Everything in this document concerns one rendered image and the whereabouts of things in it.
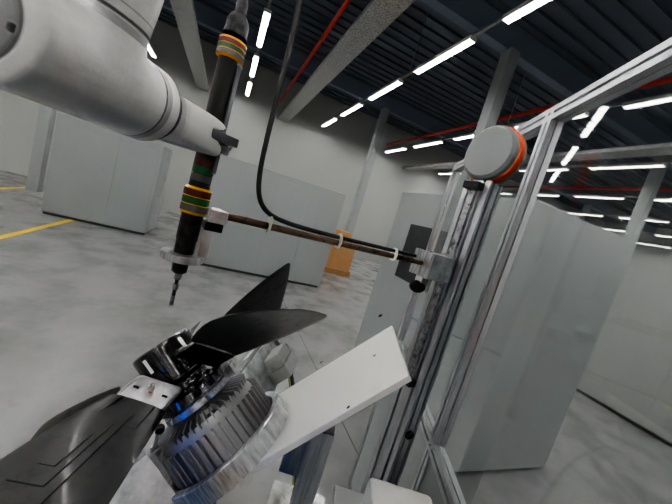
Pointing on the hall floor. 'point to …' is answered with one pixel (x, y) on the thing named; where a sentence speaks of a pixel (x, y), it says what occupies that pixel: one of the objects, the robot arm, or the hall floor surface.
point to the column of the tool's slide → (426, 373)
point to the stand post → (312, 467)
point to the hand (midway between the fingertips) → (210, 140)
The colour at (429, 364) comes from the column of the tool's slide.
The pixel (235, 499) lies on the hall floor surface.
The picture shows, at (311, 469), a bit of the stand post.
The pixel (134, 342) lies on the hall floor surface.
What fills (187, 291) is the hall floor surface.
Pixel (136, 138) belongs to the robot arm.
